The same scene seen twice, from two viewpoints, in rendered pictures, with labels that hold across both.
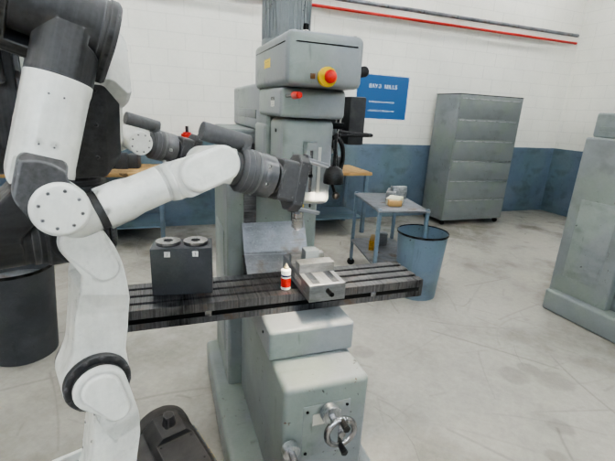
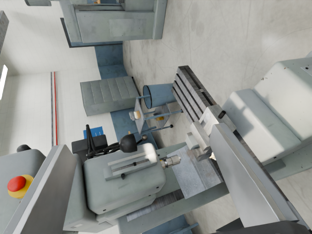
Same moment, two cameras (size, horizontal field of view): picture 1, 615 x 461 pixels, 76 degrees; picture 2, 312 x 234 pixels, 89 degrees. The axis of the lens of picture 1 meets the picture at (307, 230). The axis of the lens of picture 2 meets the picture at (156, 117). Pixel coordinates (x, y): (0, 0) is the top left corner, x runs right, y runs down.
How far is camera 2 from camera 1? 78 cm
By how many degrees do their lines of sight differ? 12
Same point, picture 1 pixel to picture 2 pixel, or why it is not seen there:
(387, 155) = (119, 127)
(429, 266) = (162, 88)
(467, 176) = (118, 93)
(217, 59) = not seen: hidden behind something
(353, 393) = (295, 66)
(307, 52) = not seen: outside the picture
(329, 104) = not seen: hidden behind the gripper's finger
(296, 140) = (106, 188)
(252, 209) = (173, 194)
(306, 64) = (7, 217)
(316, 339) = (262, 112)
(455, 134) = (101, 103)
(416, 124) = (102, 120)
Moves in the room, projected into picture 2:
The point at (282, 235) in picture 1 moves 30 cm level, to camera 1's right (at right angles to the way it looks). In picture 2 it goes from (182, 166) to (169, 126)
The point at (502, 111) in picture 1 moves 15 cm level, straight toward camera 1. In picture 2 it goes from (87, 88) to (87, 87)
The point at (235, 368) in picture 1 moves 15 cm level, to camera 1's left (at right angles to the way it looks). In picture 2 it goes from (275, 165) to (283, 185)
